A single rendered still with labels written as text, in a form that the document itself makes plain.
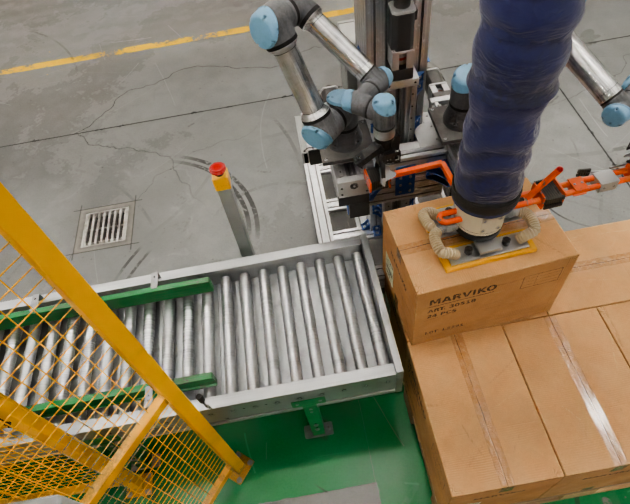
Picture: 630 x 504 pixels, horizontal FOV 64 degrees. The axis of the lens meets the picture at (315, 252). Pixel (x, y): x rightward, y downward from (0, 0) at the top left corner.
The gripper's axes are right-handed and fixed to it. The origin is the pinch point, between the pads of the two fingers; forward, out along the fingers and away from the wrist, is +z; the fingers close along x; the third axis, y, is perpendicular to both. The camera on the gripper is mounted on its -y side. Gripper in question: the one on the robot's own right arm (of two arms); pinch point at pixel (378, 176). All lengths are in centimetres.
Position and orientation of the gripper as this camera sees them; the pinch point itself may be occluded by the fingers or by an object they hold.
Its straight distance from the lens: 195.7
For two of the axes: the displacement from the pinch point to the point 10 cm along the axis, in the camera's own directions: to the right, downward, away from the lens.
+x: -2.2, -7.7, 5.9
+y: 9.7, -2.4, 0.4
